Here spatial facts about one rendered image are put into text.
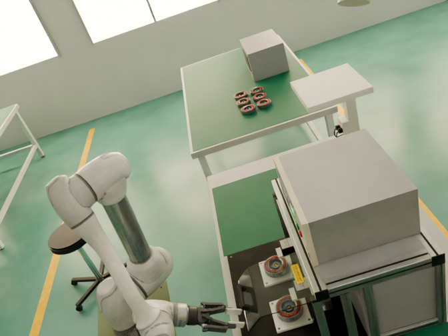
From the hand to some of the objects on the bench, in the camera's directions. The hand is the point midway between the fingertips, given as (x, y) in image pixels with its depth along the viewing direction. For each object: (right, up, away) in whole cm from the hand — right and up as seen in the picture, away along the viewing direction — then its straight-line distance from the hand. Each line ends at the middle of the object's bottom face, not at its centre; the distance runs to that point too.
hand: (235, 318), depth 180 cm
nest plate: (+23, +1, +3) cm, 23 cm away
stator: (+23, +2, +2) cm, 23 cm away
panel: (+46, +15, +11) cm, 50 cm away
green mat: (+36, +47, +67) cm, 89 cm away
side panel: (+64, +1, -16) cm, 66 cm away
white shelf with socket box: (+66, +71, +87) cm, 130 cm away
